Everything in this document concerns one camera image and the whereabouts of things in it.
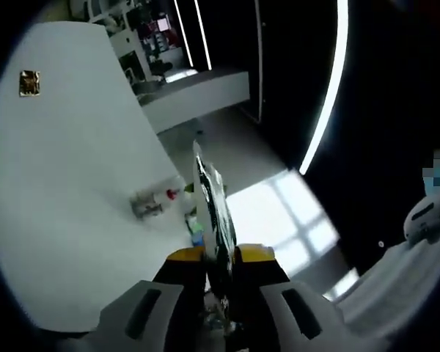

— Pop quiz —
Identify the white low counter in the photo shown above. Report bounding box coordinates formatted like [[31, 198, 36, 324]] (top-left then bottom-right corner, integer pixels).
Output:
[[139, 69, 251, 133]]

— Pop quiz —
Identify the white wearable device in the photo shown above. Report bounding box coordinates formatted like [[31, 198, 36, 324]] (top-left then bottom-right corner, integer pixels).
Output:
[[403, 195, 440, 246]]

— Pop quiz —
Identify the thin ceiling light strip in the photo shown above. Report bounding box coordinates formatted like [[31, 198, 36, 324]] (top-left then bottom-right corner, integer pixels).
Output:
[[174, 0, 196, 69], [193, 0, 213, 71]]

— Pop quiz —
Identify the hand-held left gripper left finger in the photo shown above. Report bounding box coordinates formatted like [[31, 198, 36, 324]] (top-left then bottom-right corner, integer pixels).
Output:
[[98, 246, 207, 344]]

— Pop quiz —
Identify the gold skincare sachet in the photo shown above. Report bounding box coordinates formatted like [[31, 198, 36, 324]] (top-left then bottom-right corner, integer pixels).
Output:
[[18, 69, 42, 98]]

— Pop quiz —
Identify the square clear-cap skincare bottle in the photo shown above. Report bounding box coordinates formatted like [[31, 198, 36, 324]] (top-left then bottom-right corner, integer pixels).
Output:
[[129, 190, 166, 221]]

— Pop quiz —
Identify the green skincare sachet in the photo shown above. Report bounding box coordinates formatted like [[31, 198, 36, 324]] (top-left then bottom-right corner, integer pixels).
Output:
[[191, 139, 240, 331]]

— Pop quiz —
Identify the wide ceiling light strip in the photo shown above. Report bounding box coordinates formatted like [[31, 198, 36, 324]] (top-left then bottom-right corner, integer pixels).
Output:
[[298, 0, 350, 176]]

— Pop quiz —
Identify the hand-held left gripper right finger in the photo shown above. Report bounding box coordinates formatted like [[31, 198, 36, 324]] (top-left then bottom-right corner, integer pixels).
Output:
[[233, 243, 348, 352]]

